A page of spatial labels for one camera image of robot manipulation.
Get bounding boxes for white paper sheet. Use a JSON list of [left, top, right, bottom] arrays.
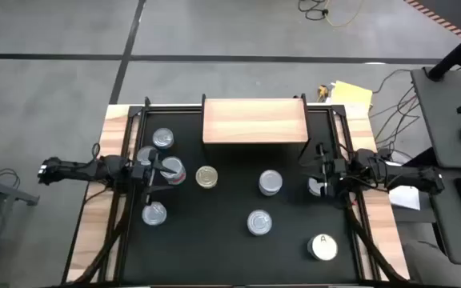
[[388, 184, 422, 211]]

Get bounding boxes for silver can yellow teal label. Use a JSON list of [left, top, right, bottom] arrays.
[[151, 127, 175, 150]]

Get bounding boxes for yellow paper folder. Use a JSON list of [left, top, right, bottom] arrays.
[[330, 80, 374, 108]]

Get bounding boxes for grey desk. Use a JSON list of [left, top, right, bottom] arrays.
[[409, 66, 461, 266]]

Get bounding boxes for black stand pole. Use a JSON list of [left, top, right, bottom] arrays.
[[426, 19, 461, 82]]

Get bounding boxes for silver can green white label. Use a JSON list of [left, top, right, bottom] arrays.
[[160, 156, 186, 183], [247, 209, 274, 237]]

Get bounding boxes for black aluminium table frame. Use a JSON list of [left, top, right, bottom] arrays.
[[60, 95, 411, 288]]

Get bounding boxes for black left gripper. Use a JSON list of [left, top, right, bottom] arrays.
[[143, 149, 178, 206]]

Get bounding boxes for silver can dark blue label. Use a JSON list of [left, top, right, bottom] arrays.
[[307, 177, 324, 198], [259, 169, 284, 192]]

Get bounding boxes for black floor cable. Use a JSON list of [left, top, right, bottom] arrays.
[[297, 0, 331, 22]]

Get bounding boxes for wooden shelf black legs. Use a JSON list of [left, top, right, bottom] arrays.
[[201, 93, 311, 161]]

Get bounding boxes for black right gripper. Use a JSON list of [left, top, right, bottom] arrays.
[[299, 143, 351, 198]]

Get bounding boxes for striped hazard tape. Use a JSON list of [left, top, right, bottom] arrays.
[[403, 0, 461, 40]]

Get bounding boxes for silver tuna can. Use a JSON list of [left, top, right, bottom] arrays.
[[141, 201, 168, 227]]

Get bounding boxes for black table mat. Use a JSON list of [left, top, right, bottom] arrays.
[[120, 110, 362, 286]]

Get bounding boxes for yellow floor cable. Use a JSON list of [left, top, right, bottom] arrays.
[[325, 0, 366, 29]]

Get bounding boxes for grey metal stand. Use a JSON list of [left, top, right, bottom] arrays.
[[0, 162, 41, 288]]

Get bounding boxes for tangled black floor cables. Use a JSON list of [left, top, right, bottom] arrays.
[[368, 68, 426, 161]]

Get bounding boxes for grey chair seat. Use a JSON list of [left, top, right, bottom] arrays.
[[401, 238, 461, 288]]

